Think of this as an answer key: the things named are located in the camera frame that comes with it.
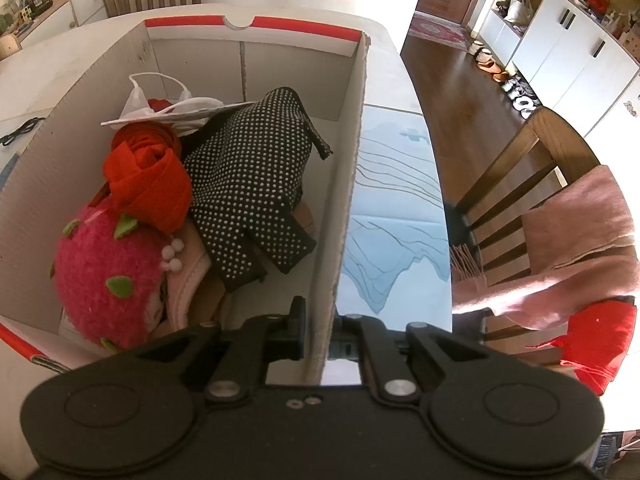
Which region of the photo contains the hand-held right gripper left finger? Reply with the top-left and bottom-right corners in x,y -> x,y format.
135,296 -> 307,405

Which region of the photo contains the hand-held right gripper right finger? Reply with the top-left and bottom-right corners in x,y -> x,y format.
327,314 -> 493,405

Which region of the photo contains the black white-dotted glove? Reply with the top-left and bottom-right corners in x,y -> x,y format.
181,86 -> 332,292

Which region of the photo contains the pink dragon fruit plush toy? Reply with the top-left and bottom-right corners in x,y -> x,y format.
49,195 -> 188,353

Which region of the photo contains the red cloth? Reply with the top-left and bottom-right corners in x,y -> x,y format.
103,97 -> 193,233

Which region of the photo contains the white face mask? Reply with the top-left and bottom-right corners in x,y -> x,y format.
100,72 -> 256,136

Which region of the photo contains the white cardboard box red trim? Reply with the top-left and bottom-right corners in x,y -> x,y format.
0,14 -> 372,386

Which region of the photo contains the blue printed table mat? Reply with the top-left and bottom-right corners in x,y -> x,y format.
336,105 -> 453,333

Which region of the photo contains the pink fleece cloth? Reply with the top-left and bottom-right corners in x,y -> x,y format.
152,202 -> 317,341

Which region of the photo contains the pink fringed scarf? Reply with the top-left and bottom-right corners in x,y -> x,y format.
450,165 -> 640,331

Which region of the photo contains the red fabric garment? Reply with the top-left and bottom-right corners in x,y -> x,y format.
525,300 -> 638,396

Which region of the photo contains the dark wooden dining chair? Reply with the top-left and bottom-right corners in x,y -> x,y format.
445,107 -> 601,366

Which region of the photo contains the row of shoes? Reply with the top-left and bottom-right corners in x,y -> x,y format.
467,40 -> 543,121

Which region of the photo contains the red patterned rug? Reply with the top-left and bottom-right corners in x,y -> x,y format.
407,12 -> 473,51

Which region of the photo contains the white storage cabinet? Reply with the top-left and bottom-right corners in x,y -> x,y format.
475,0 -> 640,141

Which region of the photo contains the white tote bag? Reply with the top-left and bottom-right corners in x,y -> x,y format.
505,0 -> 534,24

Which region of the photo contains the white wooden sideboard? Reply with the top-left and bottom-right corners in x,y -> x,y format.
0,0 -> 113,61

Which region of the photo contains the cluster of small desk items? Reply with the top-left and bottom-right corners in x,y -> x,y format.
0,0 -> 48,36

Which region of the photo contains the black cable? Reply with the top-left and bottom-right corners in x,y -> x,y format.
0,117 -> 47,148

